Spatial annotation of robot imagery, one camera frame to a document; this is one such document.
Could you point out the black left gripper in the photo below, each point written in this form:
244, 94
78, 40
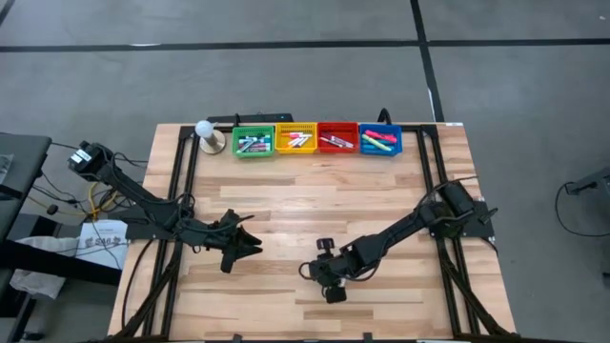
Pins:
219, 233

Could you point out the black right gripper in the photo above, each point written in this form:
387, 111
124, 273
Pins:
340, 269

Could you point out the light green Expo marker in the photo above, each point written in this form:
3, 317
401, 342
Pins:
259, 152

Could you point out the dark green Expo marker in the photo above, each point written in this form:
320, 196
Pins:
244, 147

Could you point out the red Expo marker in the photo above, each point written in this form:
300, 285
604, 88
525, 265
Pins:
261, 148

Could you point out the red fine-tip marker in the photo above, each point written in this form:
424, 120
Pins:
329, 140

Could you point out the yellow highlighter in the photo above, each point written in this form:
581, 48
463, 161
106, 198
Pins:
376, 143

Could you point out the pink highlighter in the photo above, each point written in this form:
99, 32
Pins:
390, 141
376, 134

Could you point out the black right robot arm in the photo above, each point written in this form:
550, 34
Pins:
395, 228

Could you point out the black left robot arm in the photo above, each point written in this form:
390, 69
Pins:
133, 190

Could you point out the black table clamp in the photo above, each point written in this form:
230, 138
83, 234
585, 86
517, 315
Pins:
367, 337
237, 338

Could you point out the white bulb brass lamp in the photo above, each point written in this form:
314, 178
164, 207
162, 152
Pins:
213, 142

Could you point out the yellow plastic basket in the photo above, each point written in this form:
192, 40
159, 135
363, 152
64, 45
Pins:
310, 149

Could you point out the green plastic basket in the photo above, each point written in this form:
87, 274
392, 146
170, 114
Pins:
253, 128

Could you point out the black power strip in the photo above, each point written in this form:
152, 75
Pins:
257, 117

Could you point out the white printed paper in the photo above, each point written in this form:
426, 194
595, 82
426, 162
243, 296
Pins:
102, 248

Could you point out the red plastic basket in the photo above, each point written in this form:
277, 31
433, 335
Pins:
337, 128

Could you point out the blue plastic basket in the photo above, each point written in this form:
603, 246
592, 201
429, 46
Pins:
399, 128

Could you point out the black metal beam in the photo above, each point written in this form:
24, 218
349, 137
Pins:
57, 264

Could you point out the white plastic bag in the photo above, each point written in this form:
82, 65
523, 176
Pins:
38, 281

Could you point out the grey side table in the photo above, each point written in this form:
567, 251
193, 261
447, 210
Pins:
24, 157

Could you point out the grey furniture piece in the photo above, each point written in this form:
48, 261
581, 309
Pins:
593, 181

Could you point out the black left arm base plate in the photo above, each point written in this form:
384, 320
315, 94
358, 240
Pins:
143, 233

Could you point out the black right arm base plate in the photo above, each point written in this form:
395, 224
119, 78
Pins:
481, 228

